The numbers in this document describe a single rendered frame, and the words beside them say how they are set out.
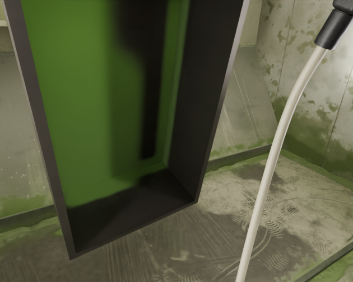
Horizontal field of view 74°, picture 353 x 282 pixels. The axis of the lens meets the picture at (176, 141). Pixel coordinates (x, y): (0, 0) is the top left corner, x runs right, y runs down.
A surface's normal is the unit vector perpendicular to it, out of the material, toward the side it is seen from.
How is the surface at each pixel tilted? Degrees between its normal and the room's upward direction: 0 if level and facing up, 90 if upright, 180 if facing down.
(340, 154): 90
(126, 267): 0
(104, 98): 102
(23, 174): 57
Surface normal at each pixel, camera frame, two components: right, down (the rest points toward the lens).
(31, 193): 0.40, -0.18
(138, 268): 0.00, -0.91
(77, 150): 0.54, 0.53
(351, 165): -0.88, 0.19
